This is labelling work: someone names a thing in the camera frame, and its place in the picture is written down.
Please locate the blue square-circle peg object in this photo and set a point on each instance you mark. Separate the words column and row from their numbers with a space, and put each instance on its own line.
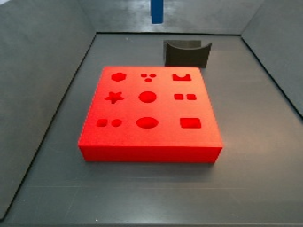
column 157, row 11

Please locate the red foam shape-sorting block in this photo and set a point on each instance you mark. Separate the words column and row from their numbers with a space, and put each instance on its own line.
column 152, row 115

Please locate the dark grey curved holder block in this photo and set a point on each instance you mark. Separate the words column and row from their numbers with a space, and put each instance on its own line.
column 186, row 53

